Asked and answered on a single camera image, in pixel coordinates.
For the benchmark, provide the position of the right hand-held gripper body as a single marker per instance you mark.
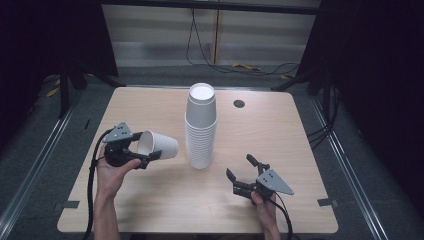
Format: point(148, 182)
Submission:
point(271, 183)

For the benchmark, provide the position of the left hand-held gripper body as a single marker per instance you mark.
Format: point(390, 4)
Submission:
point(116, 151)

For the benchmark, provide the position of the single white paper cup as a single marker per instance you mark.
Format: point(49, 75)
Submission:
point(163, 145)

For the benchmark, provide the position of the stack of white paper cups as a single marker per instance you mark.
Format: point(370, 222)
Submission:
point(200, 140)

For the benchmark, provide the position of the person's right hand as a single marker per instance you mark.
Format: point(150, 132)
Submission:
point(266, 211)

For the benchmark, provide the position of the person's left hand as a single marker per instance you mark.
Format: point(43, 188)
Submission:
point(111, 180)

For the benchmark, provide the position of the grey tape strip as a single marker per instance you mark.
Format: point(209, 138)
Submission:
point(326, 202)

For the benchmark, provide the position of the black stand leg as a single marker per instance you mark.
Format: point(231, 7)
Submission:
point(290, 83)
point(111, 81)

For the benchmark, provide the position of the round dark table grommet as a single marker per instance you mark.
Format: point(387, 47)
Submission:
point(239, 103)

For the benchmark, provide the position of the black metal stand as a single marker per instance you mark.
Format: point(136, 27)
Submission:
point(64, 96)

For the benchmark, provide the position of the yellow tape piece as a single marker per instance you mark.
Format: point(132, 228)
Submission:
point(246, 66)
point(52, 92)

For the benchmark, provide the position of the dark curtain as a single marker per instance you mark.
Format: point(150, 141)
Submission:
point(50, 36)
point(380, 83)

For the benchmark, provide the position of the black overhead beam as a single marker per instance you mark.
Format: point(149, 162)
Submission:
point(213, 6)

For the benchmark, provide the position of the metal floor rail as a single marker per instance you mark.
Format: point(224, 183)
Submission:
point(36, 160)
point(346, 166)

